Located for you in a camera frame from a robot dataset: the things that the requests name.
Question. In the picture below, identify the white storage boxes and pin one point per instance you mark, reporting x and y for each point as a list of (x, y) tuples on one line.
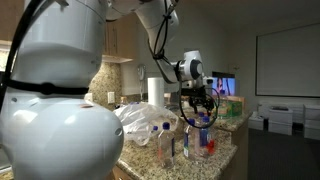
[(285, 118)]

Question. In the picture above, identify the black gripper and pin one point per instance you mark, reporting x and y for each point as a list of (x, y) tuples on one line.
[(198, 96)]

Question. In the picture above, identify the white wall outlet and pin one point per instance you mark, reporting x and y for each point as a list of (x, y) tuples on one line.
[(111, 97)]

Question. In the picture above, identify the wooden upper cabinet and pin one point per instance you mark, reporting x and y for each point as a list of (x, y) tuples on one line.
[(121, 39)]

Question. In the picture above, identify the white plastic bag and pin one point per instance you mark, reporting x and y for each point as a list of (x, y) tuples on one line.
[(138, 120)]

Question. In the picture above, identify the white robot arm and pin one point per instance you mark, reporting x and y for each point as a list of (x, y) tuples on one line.
[(48, 130)]

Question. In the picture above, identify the orange red small object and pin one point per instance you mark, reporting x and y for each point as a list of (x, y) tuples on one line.
[(210, 147)]

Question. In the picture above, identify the clear bottle blue label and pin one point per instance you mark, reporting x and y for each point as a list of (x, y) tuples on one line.
[(200, 115)]

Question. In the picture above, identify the computer monitor screen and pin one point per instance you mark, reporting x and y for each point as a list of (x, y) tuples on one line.
[(224, 83)]

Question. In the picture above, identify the clear bottle behind box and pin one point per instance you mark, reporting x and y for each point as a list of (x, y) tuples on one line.
[(222, 95)]

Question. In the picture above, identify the white projector screen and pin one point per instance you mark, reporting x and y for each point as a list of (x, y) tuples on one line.
[(288, 63)]

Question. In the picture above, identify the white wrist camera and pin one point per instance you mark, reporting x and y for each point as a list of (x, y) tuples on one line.
[(208, 80)]

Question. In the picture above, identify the clear bottle blue cap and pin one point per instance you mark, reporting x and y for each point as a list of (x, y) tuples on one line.
[(154, 131), (190, 141), (166, 146), (205, 137)]

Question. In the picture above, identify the white paper towel roll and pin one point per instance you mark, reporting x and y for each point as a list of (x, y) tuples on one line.
[(156, 91)]

